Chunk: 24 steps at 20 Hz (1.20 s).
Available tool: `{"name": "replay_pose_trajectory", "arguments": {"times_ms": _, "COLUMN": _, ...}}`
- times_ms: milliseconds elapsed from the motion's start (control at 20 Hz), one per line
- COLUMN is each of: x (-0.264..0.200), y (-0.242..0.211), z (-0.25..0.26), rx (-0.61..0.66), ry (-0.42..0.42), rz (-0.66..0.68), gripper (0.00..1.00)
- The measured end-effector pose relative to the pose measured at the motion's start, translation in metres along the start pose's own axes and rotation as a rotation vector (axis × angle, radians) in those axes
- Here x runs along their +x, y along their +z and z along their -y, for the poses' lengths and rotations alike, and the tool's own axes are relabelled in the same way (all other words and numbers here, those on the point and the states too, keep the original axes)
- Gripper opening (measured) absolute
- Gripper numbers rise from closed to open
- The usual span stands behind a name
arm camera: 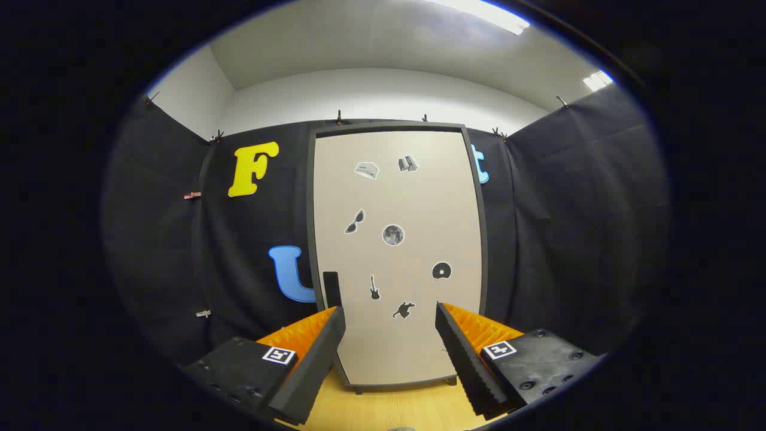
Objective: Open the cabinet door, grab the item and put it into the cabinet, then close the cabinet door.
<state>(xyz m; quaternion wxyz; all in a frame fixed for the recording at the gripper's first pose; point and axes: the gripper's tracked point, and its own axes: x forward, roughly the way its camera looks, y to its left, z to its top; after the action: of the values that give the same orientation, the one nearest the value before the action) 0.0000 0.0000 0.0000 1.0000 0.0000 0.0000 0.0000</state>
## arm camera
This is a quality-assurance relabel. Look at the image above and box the black backdrop cloth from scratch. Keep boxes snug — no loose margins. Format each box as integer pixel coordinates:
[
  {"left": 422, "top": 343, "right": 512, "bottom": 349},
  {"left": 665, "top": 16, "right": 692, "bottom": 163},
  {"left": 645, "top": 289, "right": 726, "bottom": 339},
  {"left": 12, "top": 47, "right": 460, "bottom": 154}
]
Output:
[{"left": 102, "top": 84, "right": 670, "bottom": 366}]

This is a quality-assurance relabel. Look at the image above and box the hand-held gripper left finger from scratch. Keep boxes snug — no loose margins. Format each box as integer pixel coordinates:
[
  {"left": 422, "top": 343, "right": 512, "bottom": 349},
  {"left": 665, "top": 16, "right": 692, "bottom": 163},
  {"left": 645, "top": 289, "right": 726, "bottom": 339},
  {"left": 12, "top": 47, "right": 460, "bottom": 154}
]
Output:
[{"left": 180, "top": 305, "right": 348, "bottom": 427}]

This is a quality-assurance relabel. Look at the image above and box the grey cabinet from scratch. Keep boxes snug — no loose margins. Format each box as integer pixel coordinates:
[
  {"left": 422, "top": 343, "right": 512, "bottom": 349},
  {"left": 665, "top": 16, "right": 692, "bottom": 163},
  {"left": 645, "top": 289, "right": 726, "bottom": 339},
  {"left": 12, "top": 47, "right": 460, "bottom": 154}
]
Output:
[{"left": 306, "top": 122, "right": 489, "bottom": 394}]

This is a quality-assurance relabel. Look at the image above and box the long ceiling light panel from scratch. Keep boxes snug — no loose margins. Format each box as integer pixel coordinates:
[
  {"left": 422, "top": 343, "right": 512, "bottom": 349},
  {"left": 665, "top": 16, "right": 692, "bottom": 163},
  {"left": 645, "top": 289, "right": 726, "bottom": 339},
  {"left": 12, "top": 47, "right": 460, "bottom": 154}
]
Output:
[{"left": 431, "top": 0, "right": 530, "bottom": 35}]

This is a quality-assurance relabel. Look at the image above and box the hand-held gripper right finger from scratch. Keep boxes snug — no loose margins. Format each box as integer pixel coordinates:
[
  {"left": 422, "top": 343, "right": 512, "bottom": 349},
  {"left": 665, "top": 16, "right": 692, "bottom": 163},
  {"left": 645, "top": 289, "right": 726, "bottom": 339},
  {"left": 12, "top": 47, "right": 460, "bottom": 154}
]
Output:
[{"left": 434, "top": 301, "right": 604, "bottom": 420}]

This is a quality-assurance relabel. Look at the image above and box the row of black spring clamps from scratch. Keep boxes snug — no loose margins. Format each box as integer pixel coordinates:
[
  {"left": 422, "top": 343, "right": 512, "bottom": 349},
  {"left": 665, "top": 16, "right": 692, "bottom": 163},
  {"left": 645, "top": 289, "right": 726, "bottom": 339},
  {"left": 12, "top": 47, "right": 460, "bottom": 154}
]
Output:
[{"left": 147, "top": 91, "right": 569, "bottom": 144}]

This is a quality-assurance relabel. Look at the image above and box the beige cabinet door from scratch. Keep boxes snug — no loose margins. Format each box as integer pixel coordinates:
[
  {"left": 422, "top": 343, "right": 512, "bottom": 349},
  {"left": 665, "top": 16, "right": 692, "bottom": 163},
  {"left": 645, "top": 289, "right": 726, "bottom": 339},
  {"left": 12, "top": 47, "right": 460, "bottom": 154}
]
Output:
[{"left": 312, "top": 125, "right": 487, "bottom": 390}]

